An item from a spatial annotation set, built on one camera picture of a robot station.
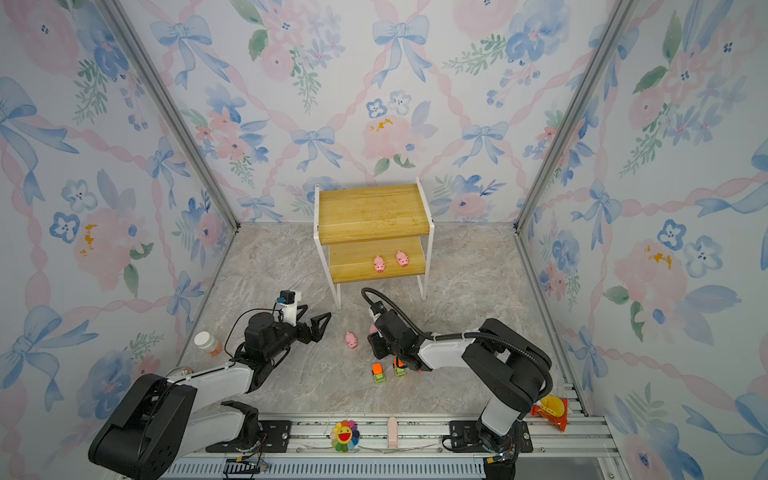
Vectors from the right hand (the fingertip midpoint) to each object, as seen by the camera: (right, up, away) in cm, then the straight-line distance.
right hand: (373, 334), depth 91 cm
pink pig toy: (-6, -1, -3) cm, 7 cm away
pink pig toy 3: (+2, +21, -5) cm, 22 cm away
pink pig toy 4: (+9, +23, -3) cm, 25 cm away
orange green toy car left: (+2, -9, -9) cm, 13 cm away
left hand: (-15, +9, -5) cm, 18 cm away
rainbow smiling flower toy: (-6, -20, -18) cm, 28 cm away
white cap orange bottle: (-45, 0, -8) cm, 46 cm away
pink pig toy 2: (0, +2, -1) cm, 2 cm away
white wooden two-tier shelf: (0, +29, -17) cm, 34 cm away
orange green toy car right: (+7, -5, -13) cm, 16 cm away
